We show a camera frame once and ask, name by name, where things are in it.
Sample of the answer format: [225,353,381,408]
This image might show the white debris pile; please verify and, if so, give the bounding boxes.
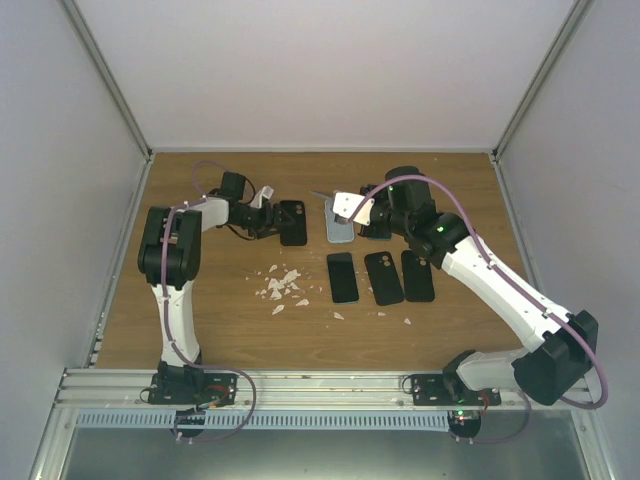
[239,241,417,330]

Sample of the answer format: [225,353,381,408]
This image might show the right aluminium frame post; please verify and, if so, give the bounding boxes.
[490,0,596,160]

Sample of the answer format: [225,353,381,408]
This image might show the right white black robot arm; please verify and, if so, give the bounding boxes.
[333,167,609,409]

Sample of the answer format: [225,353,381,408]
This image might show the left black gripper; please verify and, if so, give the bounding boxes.
[232,202,288,240]

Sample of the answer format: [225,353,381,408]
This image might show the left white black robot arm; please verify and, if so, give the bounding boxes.
[137,172,295,404]

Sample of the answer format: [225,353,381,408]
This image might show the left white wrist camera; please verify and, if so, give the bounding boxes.
[249,185,274,209]

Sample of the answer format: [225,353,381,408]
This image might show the black phone case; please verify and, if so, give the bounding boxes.
[364,251,404,306]
[280,200,307,247]
[401,250,435,303]

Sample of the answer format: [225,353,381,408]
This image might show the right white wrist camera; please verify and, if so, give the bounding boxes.
[332,191,375,226]

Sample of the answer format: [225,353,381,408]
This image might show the light blue phone case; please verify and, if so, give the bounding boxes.
[324,199,355,244]

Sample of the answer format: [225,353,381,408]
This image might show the left aluminium frame post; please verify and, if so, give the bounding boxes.
[58,0,154,160]

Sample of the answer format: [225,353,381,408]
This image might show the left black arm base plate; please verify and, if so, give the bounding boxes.
[139,369,238,408]

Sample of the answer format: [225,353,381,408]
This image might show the aluminium front rail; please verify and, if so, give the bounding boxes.
[53,367,596,409]

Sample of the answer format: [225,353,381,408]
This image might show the slotted grey cable duct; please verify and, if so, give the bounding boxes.
[76,409,449,432]

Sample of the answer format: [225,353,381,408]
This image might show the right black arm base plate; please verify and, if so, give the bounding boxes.
[400,372,502,407]

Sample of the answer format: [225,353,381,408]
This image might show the aluminium frame post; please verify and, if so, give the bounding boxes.
[58,0,154,160]
[490,0,596,160]

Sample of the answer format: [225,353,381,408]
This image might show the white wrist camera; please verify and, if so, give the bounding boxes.
[249,185,274,209]
[332,191,375,226]

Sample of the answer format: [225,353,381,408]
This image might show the black phone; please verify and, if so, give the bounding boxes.
[310,190,333,200]
[368,232,392,241]

